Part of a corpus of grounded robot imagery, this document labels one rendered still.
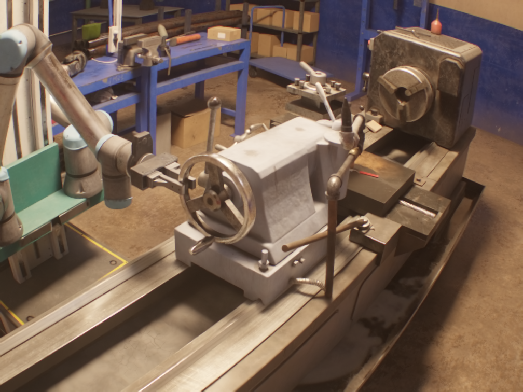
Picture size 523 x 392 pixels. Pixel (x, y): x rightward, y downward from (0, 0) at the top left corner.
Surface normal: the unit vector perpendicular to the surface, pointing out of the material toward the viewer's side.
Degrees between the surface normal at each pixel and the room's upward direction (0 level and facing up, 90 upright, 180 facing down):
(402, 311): 0
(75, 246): 0
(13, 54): 83
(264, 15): 90
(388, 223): 0
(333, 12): 90
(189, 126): 90
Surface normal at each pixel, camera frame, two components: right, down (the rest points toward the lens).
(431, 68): -0.60, 0.36
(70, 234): 0.06, -0.87
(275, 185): 0.79, 0.11
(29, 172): 0.84, 0.31
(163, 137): 0.65, 0.40
